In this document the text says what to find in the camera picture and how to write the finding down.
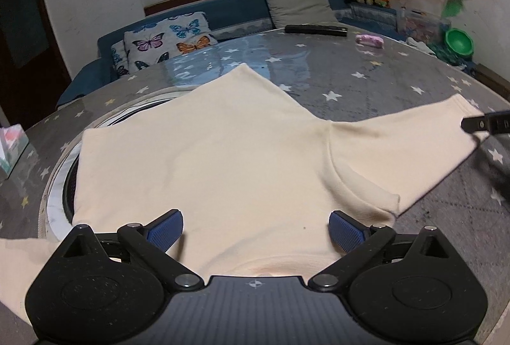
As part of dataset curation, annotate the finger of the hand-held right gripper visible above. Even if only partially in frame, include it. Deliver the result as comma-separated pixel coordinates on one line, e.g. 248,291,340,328
461,110,510,135

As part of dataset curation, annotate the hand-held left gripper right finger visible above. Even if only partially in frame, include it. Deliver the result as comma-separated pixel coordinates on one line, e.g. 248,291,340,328
308,210,455,292

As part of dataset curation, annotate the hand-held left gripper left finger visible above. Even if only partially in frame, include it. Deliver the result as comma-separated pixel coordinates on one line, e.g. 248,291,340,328
60,209,202,292

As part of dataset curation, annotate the cream sweatshirt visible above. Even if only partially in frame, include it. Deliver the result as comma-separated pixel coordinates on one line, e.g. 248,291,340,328
0,63,492,316

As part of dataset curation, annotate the green plastic bowl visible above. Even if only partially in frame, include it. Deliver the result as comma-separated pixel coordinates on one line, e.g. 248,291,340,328
445,28,476,60

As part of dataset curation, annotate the white round turntable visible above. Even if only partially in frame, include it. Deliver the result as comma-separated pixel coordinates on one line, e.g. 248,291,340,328
43,88,188,264

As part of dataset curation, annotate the clear plastic storage box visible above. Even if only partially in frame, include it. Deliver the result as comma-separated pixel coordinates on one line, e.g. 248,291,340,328
396,8,452,44

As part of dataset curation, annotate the grey star-print tablecloth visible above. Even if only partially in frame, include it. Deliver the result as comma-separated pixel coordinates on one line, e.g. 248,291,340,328
0,25,510,345

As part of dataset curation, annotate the pink packet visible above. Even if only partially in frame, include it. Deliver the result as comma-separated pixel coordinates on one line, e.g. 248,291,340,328
356,34,384,48

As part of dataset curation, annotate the tissue box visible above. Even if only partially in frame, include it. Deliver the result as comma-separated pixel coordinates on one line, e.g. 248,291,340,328
0,124,30,174

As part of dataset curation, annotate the small butterfly-print pillow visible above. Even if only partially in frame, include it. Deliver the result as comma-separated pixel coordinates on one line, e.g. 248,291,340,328
110,41,130,77

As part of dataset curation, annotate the large butterfly-print pillow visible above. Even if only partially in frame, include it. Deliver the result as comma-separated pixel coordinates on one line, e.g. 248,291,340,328
123,11,219,74

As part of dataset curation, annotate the black remote control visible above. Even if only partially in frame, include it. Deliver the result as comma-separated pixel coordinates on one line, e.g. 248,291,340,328
285,25,348,37

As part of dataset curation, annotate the grey cushion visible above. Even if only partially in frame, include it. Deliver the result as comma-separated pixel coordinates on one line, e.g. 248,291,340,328
262,0,339,30

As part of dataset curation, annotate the blue sofa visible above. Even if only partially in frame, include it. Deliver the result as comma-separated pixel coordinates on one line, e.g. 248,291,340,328
56,0,403,109

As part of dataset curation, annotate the dark wooden door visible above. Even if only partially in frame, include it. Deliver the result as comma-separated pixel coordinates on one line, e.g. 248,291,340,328
0,0,72,131

